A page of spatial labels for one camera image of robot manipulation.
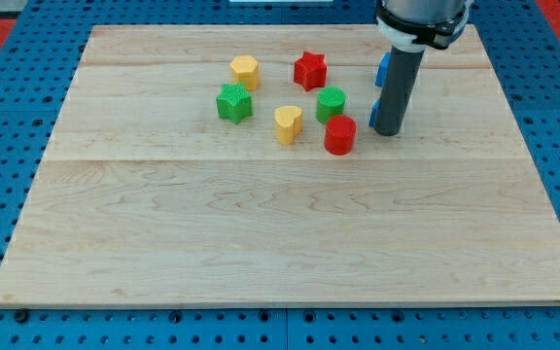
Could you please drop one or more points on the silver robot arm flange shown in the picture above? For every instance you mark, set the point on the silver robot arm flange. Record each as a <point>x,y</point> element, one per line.
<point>413,25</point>

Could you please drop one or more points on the green star block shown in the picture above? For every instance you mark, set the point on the green star block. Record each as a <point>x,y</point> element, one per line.
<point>234,103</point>

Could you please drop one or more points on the red star block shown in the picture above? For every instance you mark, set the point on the red star block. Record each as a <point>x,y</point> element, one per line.
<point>310,70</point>

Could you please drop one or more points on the yellow heart block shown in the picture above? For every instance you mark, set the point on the yellow heart block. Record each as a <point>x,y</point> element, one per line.
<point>288,123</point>

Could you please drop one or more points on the red cylinder block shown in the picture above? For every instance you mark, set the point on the red cylinder block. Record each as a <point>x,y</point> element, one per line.
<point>340,135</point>

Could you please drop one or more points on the green cylinder block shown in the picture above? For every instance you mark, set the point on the green cylinder block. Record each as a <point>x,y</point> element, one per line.
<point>330,103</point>

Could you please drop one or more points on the yellow hexagon block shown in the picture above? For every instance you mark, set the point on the yellow hexagon block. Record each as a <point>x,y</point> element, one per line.
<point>245,69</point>

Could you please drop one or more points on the lower blue block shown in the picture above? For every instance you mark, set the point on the lower blue block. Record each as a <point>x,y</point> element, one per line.
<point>373,113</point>

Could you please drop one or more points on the blue block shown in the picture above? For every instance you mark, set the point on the blue block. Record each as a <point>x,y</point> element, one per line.
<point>373,113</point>
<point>382,70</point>

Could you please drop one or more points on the light wooden board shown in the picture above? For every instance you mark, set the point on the light wooden board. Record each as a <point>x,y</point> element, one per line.
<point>146,199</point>

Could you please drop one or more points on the upper blue block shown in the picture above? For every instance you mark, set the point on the upper blue block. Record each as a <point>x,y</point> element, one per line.
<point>382,70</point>

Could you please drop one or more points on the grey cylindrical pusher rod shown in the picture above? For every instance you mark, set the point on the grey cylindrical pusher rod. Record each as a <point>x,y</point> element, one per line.
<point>396,91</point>

